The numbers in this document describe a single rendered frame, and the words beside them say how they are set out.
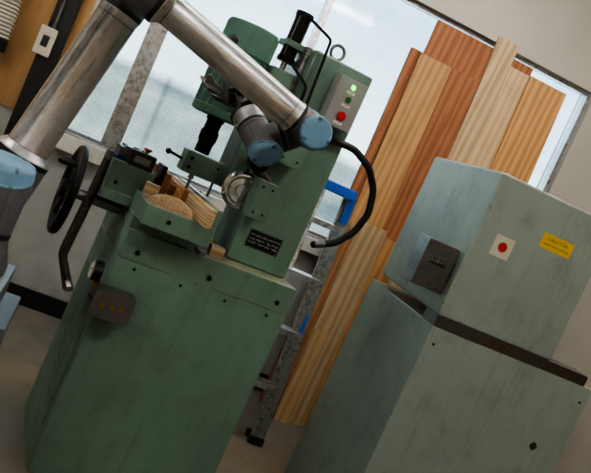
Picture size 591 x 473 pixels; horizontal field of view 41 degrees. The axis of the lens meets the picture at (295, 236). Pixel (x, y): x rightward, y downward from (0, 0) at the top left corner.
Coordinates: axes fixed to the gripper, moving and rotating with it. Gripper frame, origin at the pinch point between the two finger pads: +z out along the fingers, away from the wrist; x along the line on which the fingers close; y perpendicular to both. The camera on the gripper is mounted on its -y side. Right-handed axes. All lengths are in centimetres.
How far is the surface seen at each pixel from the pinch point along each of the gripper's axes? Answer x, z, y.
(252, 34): -12.2, 9.5, 3.6
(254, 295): 7, -50, -47
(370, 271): -76, 2, -156
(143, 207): 34.4, -31.4, -13.5
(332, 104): -31.0, -13.3, -10.1
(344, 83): -36.1, -9.8, -6.0
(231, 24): -7.5, 15.9, 3.1
